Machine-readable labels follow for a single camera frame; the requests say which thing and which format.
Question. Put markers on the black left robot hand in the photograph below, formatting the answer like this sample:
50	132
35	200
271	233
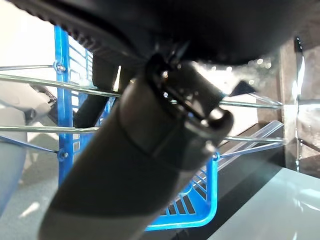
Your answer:
175	30

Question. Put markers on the blue plastic shopping basket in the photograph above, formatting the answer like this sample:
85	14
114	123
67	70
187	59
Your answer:
63	100

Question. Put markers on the chrome vertical shelf bar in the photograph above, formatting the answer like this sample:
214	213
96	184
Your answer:
300	65

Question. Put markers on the white grey robot body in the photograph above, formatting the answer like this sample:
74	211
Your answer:
12	105

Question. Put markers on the dark brown shelf post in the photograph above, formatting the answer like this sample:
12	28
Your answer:
287	75

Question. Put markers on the clear plastic shelf price rail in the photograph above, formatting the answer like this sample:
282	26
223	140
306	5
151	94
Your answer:
262	130

